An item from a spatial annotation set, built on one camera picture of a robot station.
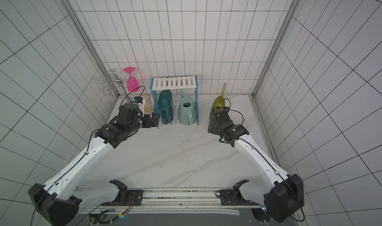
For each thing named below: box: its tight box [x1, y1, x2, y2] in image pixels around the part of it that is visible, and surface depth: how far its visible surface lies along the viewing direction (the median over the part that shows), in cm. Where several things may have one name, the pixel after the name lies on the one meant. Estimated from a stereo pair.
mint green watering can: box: [178, 88, 197, 126], surface depth 92 cm
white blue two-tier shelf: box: [149, 75, 200, 129], surface depth 92 cm
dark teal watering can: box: [158, 89, 175, 125], surface depth 94 cm
